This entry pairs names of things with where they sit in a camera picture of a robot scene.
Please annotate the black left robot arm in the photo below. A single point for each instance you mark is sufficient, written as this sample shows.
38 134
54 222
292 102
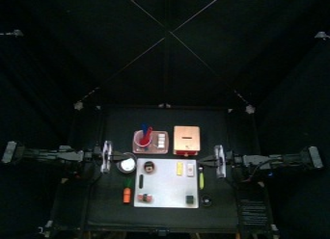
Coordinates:
50 154

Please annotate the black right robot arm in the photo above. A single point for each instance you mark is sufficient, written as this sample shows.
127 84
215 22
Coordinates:
279 159

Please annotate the white toy rice block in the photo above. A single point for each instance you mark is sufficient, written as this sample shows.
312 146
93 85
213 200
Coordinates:
189 170

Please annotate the yellow-green elongated toy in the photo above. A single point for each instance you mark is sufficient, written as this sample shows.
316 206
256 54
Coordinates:
200 181

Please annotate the dark round sushi roll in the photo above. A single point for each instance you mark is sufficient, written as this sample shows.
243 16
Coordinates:
148 167

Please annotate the red toy utensil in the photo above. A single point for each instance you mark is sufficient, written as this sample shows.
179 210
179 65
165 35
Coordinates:
148 135

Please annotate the black toy stick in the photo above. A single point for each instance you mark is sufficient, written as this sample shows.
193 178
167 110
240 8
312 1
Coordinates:
140 181

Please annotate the pink holder with tools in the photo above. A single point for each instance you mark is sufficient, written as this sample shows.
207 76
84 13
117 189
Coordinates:
160 150

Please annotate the small white block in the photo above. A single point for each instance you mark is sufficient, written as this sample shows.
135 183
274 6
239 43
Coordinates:
161 141
161 146
161 137

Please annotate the blue toy utensil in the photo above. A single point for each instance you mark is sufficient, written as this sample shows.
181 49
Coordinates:
144 126

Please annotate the orange toy carrot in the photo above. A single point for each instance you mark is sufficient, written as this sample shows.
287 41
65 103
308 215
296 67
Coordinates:
127 195

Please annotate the dark cube toy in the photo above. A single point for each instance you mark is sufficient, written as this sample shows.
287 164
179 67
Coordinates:
189 199

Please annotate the white cutting board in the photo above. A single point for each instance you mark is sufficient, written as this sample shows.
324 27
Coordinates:
167 188

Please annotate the white text label sticker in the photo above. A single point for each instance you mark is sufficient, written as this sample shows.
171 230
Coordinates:
252 214

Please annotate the metal frame corner bracket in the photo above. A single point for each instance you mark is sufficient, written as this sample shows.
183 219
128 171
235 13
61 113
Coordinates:
77 105
16 33
249 109
320 35

